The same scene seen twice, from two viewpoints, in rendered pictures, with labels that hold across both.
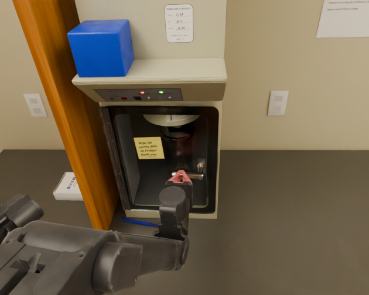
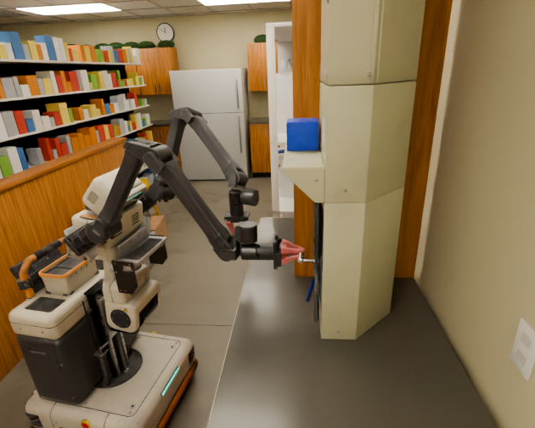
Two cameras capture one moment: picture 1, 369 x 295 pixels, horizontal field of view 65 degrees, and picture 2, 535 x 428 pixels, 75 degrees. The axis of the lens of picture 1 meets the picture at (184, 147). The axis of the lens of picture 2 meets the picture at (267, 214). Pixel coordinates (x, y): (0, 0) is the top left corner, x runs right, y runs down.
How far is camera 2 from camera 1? 112 cm
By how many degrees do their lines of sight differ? 78
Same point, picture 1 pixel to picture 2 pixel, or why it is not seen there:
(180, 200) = (242, 226)
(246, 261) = (270, 356)
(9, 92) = not seen: hidden behind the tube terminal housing
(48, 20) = (308, 113)
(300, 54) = not seen: outside the picture
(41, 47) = not seen: hidden behind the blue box
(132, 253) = (155, 162)
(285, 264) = (264, 387)
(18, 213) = (244, 193)
